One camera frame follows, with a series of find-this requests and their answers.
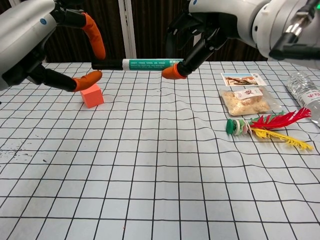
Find clear plastic water bottle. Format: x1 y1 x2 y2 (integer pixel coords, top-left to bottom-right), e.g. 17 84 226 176
286 71 320 124

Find right robot hand orange thumbtip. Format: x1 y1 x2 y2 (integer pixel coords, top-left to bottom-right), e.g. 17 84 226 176
161 0 263 81

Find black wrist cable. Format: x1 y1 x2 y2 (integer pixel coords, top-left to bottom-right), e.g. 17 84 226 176
268 7 320 61

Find white metal frame post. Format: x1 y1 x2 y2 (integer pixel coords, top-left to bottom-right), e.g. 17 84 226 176
118 0 138 62

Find orange cube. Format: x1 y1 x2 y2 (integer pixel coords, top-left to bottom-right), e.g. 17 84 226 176
80 83 105 109

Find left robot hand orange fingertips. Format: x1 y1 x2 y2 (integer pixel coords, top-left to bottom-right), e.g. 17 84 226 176
0 0 107 93

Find clear snack bag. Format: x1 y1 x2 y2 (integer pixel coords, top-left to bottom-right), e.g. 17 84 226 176
219 85 283 117

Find red yellow feather shuttlecock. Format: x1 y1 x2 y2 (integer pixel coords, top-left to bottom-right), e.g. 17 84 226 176
225 107 314 151

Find green white marker pen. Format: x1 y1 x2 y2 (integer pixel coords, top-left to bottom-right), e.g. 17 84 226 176
121 58 186 72

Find photo postcard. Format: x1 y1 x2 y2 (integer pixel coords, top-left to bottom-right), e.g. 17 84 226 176
221 72 267 87

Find checkered light blue tablecloth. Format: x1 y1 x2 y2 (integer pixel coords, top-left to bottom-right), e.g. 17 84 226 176
0 60 320 240

